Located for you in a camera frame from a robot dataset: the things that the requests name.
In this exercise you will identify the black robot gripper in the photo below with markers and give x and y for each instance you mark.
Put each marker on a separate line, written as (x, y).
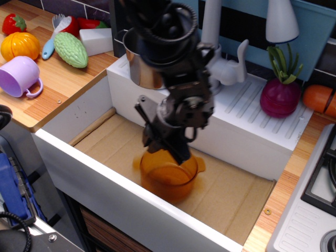
(173, 123)

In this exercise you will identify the orange transparent plastic pot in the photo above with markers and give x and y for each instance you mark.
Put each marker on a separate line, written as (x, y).
(161, 175)

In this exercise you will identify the stainless steel pot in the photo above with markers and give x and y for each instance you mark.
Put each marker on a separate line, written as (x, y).
(140, 73)

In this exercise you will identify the brown cardboard sink liner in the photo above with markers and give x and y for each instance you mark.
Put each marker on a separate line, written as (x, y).
(222, 196)

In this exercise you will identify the white toy sink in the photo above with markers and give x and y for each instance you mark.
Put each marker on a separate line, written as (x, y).
(239, 133)

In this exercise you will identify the white rectangular block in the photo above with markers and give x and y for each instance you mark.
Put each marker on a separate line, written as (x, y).
(96, 41)

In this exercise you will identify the green toy bitter gourd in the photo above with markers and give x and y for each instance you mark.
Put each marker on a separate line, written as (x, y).
(71, 50)

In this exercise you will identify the purple toy beet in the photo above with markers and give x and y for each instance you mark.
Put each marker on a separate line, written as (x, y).
(280, 96)

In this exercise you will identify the red toy chili pepper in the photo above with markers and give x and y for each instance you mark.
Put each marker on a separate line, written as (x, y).
(91, 23)

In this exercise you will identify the blue plastic box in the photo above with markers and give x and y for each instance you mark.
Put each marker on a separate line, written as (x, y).
(17, 192)

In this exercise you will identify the purple plastic cup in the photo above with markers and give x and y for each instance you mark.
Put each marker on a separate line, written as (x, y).
(21, 75)

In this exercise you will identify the light blue plastic board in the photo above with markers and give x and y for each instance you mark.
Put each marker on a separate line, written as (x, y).
(242, 20)

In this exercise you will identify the blue white toy spork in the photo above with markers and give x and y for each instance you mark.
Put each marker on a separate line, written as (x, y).
(59, 23)

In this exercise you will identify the orange toy pumpkin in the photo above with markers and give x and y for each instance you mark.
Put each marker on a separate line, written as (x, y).
(20, 44)

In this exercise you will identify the orange toy carrot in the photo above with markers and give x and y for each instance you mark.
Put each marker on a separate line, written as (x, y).
(320, 99)

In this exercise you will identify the toy stove top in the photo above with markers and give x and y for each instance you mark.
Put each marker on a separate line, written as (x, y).
(308, 221)

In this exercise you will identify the red toy strawberry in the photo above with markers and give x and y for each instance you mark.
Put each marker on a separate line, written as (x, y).
(13, 23)

